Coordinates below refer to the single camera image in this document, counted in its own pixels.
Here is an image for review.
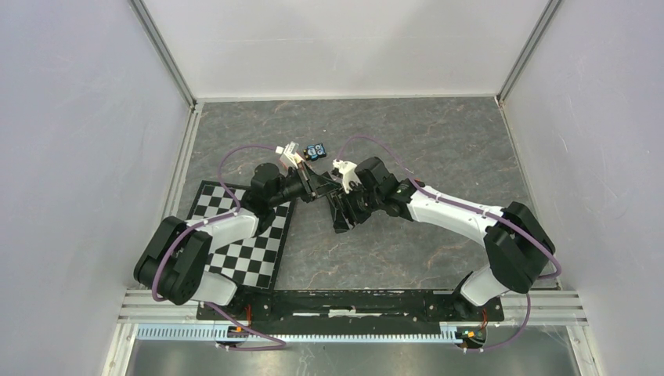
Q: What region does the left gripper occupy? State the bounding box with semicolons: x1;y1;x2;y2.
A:
269;161;341;208

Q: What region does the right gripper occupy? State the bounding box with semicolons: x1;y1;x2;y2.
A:
332;179;382;230

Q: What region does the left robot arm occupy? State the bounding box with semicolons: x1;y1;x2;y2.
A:
133;163;344;320

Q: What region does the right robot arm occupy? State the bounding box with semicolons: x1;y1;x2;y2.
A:
332;157;554;320

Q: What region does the checkerboard calibration board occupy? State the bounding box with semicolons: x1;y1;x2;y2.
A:
188;180;296;290

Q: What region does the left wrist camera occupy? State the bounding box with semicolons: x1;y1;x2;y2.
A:
275;141;305;169

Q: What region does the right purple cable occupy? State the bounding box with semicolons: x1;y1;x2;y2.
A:
336;135;563;354

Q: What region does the purple cable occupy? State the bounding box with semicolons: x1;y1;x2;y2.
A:
336;135;563;354
151;144;281;303

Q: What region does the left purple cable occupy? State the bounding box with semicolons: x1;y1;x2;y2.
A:
151;144;281;303

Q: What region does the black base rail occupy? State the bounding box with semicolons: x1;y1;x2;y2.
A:
223;287;505;335

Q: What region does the white cable comb strip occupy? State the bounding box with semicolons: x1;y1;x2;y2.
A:
136;324;462;345

